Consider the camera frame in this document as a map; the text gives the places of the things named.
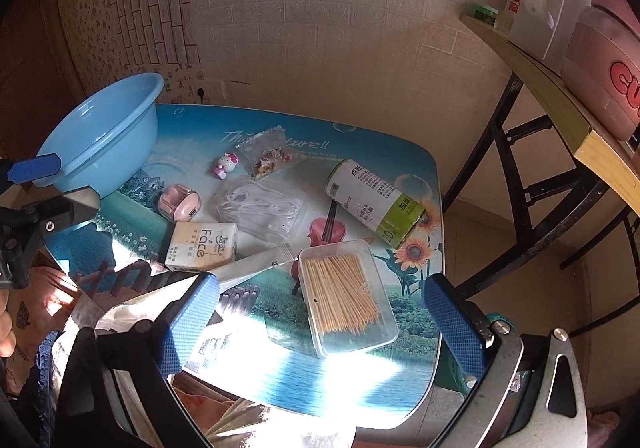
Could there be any light peach clothing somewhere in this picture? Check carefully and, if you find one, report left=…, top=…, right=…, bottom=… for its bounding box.
left=172, top=372, right=362, bottom=448

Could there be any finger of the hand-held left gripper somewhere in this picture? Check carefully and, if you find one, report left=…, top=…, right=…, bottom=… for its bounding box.
left=0, top=185, right=101, bottom=289
left=0, top=153, right=62, bottom=187

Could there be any green white trash bag roll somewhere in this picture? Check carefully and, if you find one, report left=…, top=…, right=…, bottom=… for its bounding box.
left=325, top=158, right=427, bottom=249

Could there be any cream tissue packet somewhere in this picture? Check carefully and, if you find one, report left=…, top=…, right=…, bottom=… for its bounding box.
left=164, top=221, right=239, bottom=273

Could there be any person's left hand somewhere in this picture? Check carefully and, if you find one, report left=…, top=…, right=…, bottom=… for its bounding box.
left=0, top=310, right=17, bottom=360

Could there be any wooden folding table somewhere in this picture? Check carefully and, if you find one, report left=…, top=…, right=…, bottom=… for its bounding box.
left=442, top=14, right=640, bottom=340

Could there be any pink white cat figurine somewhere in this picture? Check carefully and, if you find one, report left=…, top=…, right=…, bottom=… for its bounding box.
left=212, top=153, right=240, bottom=180

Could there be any pink printed cloth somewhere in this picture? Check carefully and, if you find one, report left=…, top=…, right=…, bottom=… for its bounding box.
left=10, top=265, right=84, bottom=360

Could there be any pink earbud case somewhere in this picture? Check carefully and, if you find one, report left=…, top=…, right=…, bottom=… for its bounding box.
left=157, top=183, right=202, bottom=221

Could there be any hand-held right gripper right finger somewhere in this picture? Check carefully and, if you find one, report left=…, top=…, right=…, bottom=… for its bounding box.
left=423, top=273, right=589, bottom=448

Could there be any clear toothpick box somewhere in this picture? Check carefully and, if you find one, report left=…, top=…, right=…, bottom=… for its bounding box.
left=298, top=238, right=400, bottom=359

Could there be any clear snack bag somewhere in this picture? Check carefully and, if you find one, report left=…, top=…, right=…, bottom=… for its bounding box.
left=237, top=126, right=306, bottom=180

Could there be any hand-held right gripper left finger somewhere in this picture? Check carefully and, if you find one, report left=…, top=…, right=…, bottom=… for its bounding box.
left=50, top=273, right=221, bottom=448

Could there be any clear bottle with red label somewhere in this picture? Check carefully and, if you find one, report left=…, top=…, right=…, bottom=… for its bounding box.
left=495, top=0, right=524, bottom=31

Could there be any blue cloth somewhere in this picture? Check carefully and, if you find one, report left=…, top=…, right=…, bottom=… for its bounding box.
left=27, top=332, right=67, bottom=448

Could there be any clear bag of floss picks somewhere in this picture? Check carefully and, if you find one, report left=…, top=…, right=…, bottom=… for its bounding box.
left=217, top=176, right=307, bottom=245

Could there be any blue plastic basin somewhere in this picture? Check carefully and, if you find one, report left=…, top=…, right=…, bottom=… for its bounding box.
left=35, top=72, right=166, bottom=197

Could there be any pink water bottle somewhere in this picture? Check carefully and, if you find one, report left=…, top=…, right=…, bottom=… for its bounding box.
left=560, top=0, right=640, bottom=143

